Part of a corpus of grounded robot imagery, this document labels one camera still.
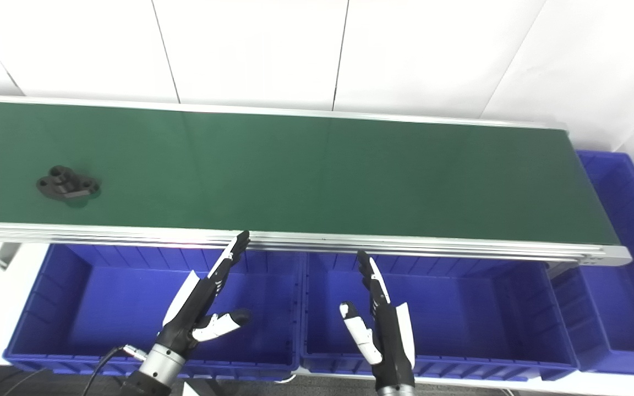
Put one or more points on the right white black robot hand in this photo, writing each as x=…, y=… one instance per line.
x=391, y=346

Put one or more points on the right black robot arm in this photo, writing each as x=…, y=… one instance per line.
x=397, y=391

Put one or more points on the green conveyor belt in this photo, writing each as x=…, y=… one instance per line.
x=405, y=246
x=317, y=176

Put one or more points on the blue plastic bin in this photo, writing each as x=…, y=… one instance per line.
x=625, y=297
x=460, y=313
x=113, y=308

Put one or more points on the black machined part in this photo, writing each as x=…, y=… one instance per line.
x=66, y=182

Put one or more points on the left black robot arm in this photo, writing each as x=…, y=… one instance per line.
x=154, y=371

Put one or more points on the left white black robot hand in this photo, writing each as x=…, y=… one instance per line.
x=193, y=308

